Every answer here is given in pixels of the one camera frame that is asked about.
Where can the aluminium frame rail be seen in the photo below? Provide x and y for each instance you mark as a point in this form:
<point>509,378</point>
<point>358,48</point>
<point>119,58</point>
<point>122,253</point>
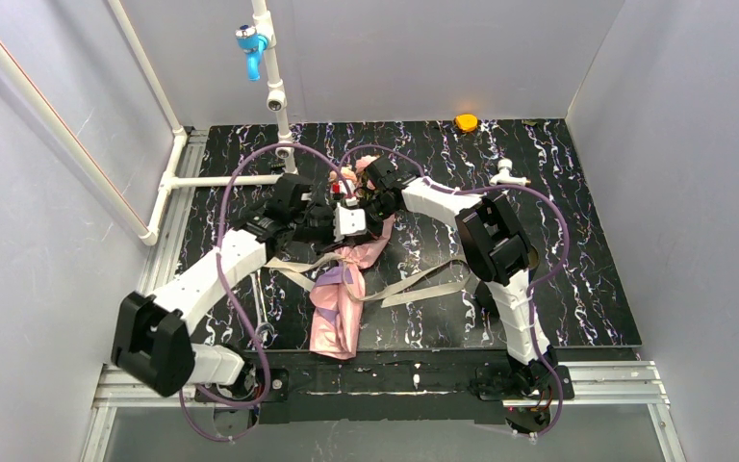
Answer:
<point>400,411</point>

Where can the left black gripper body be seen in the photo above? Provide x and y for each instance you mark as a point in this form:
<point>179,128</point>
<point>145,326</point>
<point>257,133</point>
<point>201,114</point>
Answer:
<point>329,220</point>

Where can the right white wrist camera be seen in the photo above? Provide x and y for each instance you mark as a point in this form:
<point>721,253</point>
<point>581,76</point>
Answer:
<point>342,185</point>

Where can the pink rose flower bunch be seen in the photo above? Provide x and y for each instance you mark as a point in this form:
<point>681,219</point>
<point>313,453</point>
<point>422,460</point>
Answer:
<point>357,175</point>

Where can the cream ribbon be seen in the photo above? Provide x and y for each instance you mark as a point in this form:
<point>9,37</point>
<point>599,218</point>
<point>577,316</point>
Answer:
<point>447,278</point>

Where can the silver combination wrench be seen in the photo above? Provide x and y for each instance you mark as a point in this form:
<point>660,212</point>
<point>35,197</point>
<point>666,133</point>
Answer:
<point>264,328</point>

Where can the white plastic faucet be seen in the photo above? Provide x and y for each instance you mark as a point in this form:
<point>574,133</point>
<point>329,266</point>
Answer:
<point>505,175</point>

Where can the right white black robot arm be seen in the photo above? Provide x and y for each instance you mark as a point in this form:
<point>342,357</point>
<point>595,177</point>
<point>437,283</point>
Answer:
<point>494,244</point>

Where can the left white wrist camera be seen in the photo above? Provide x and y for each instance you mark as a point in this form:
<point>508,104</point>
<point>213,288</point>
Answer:
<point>349,222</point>

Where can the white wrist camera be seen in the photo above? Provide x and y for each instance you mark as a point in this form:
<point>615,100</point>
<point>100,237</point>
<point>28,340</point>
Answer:
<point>349,222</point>
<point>342,185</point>

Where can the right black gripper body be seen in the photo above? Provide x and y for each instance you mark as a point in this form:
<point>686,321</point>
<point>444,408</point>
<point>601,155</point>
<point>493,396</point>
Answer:
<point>374,206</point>

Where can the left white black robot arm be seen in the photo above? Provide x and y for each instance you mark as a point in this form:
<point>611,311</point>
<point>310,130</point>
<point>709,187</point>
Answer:
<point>152,339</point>

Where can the black cylindrical vase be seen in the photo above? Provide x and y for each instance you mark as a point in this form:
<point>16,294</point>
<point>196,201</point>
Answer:
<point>506,289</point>

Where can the pink bouquet wrapping paper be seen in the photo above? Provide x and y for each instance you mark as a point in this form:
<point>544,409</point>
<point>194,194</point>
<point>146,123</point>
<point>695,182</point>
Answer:
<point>337,298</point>

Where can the white pvc pipe assembly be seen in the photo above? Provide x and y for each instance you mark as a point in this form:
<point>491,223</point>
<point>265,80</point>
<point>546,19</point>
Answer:
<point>149,231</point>

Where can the yellow tape measure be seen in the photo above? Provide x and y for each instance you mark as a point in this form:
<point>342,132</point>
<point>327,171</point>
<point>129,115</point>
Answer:
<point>466,123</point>

